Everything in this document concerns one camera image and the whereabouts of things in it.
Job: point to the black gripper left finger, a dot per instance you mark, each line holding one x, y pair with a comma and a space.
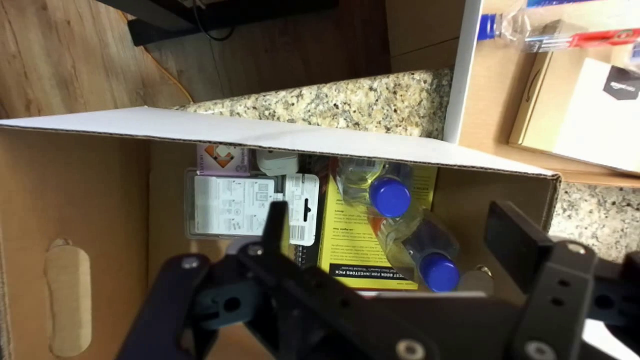
201, 293

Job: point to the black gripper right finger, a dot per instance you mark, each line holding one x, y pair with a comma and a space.
527, 253

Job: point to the large open cardboard box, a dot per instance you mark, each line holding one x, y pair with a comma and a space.
100, 201

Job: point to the white printed paper sheet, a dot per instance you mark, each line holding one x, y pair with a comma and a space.
231, 205

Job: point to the pink printed card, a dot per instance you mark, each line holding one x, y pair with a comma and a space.
222, 161

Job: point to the white flat remote package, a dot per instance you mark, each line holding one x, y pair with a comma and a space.
303, 201

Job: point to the white cube power adapter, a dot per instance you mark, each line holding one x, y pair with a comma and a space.
276, 162

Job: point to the white brown cardboard parcel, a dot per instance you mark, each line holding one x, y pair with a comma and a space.
587, 113

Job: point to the yellow book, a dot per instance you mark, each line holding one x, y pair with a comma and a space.
347, 246

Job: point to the black metal stand frame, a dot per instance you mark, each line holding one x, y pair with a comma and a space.
201, 20

